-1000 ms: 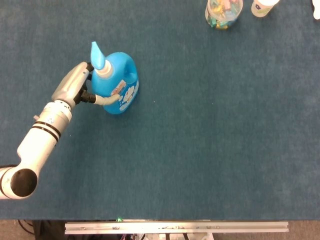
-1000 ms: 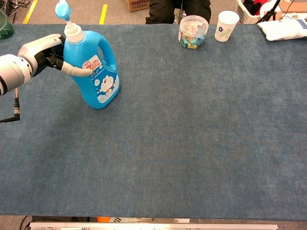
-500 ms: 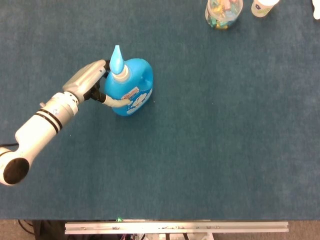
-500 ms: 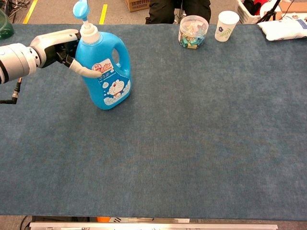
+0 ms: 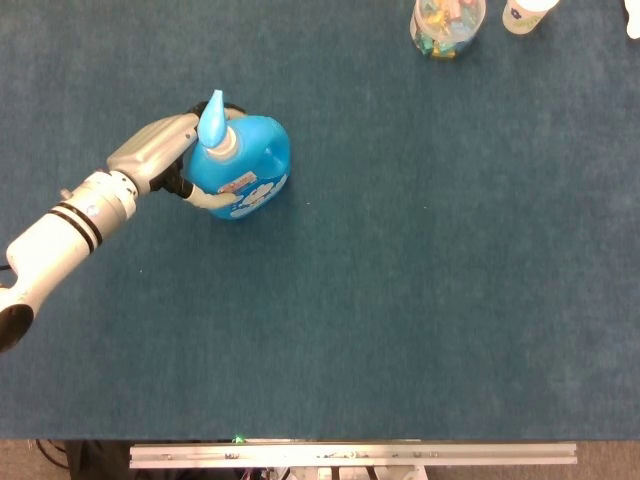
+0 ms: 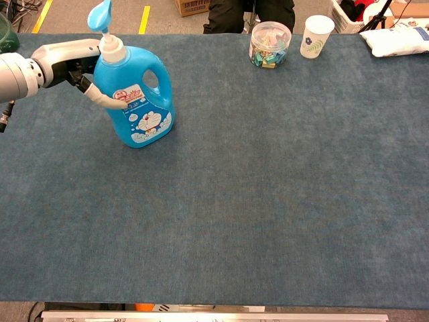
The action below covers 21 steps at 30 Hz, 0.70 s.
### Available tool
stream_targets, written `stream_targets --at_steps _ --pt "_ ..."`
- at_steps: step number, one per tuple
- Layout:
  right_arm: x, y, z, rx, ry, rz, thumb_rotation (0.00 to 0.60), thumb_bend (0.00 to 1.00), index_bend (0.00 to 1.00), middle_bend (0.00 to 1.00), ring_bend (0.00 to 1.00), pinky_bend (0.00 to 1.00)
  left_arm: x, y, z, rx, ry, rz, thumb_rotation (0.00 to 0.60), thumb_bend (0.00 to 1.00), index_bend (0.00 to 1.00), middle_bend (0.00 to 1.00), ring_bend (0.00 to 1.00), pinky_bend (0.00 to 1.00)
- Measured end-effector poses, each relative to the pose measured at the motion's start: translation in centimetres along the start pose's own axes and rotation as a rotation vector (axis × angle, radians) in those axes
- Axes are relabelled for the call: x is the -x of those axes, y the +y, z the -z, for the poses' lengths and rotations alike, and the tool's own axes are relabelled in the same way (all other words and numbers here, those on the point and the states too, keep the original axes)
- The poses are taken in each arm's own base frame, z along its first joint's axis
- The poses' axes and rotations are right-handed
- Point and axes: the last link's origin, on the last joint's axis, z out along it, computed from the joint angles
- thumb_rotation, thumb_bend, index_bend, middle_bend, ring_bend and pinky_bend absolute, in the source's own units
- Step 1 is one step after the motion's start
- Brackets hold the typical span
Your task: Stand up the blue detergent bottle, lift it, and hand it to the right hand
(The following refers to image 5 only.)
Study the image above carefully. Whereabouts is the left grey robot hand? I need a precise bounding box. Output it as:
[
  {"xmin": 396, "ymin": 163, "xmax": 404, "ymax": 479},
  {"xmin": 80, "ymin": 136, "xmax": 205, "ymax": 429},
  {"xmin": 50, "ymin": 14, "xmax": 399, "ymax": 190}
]
[{"xmin": 105, "ymin": 101, "xmax": 250, "ymax": 211}]

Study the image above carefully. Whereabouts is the blue detergent pump bottle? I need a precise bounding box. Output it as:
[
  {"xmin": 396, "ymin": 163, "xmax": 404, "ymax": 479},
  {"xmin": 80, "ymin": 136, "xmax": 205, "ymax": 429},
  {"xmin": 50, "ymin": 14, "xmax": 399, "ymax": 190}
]
[{"xmin": 185, "ymin": 89, "xmax": 292, "ymax": 223}]

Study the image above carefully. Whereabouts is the blue table cloth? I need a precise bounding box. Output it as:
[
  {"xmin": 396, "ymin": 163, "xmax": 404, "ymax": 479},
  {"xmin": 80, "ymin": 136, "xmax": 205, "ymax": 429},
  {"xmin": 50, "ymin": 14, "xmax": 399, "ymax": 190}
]
[{"xmin": 0, "ymin": 0, "xmax": 640, "ymax": 442}]

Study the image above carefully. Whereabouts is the clear jar of binder clips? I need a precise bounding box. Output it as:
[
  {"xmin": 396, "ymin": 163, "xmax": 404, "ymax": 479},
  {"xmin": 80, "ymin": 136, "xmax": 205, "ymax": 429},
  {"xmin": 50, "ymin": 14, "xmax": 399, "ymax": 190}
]
[{"xmin": 409, "ymin": 0, "xmax": 487, "ymax": 61}]

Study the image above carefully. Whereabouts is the white flower print paper cup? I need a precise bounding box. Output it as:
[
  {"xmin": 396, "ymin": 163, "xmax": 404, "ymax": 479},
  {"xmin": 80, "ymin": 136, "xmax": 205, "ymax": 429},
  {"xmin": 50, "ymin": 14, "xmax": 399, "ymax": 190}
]
[{"xmin": 501, "ymin": 0, "xmax": 561, "ymax": 36}]

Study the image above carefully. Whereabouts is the white plastic package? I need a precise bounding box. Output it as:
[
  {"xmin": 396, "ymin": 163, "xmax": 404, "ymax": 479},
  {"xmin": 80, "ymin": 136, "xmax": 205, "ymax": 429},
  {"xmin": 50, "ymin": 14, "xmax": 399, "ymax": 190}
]
[{"xmin": 623, "ymin": 0, "xmax": 640, "ymax": 40}]

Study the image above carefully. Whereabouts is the black floor cable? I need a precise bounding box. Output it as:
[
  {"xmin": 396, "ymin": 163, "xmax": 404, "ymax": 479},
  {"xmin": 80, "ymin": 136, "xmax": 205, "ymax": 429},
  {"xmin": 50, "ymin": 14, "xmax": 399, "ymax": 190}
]
[{"xmin": 34, "ymin": 438, "xmax": 71, "ymax": 471}]

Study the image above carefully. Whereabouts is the aluminium profile rail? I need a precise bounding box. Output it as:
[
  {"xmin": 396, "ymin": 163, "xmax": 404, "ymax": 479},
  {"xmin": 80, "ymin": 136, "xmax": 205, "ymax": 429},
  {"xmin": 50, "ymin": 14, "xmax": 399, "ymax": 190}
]
[{"xmin": 128, "ymin": 441, "xmax": 579, "ymax": 470}]

